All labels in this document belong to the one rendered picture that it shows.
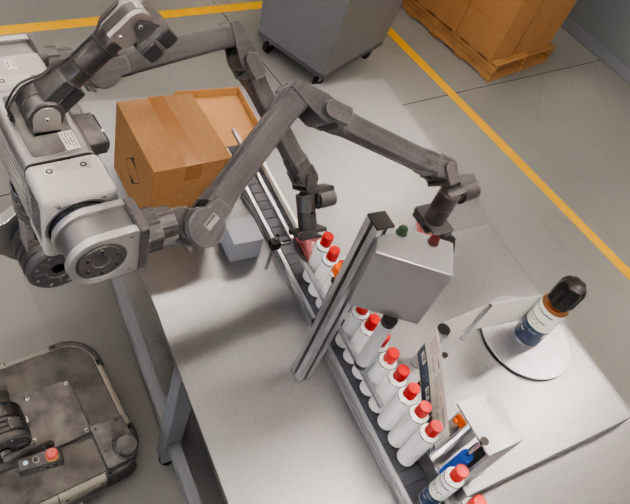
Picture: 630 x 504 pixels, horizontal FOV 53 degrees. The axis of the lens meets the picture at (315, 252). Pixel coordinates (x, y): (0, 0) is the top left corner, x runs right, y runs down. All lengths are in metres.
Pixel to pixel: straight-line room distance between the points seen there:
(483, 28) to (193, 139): 3.37
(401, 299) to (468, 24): 3.82
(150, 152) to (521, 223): 2.64
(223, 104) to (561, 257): 2.27
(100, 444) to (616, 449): 1.62
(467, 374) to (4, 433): 1.39
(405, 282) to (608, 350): 2.46
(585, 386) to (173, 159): 1.43
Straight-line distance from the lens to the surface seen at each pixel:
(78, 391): 2.40
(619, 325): 3.88
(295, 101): 1.36
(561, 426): 2.07
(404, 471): 1.76
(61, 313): 2.84
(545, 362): 2.14
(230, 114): 2.49
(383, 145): 1.49
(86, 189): 1.19
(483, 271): 2.26
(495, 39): 4.93
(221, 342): 1.83
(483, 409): 1.61
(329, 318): 1.54
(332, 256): 1.78
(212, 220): 1.22
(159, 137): 1.90
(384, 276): 1.33
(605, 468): 2.16
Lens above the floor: 2.39
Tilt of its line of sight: 48 degrees down
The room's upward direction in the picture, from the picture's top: 23 degrees clockwise
